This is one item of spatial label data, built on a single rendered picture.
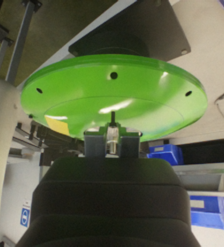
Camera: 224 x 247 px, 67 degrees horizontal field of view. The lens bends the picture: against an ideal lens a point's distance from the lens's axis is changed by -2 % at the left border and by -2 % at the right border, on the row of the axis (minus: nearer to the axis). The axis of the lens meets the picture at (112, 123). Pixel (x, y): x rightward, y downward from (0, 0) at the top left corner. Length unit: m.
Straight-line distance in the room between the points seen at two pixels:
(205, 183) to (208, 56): 0.84
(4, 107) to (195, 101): 0.39
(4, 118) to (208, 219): 1.05
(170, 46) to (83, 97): 0.22
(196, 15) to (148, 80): 0.18
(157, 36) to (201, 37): 0.09
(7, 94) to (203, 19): 0.44
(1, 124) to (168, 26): 0.38
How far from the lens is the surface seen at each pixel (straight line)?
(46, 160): 1.00
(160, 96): 0.22
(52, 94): 0.23
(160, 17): 0.33
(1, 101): 0.47
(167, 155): 1.21
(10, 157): 2.68
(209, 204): 0.94
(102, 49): 0.31
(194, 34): 0.38
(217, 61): 0.46
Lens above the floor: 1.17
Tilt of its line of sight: 19 degrees down
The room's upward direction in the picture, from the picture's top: 179 degrees counter-clockwise
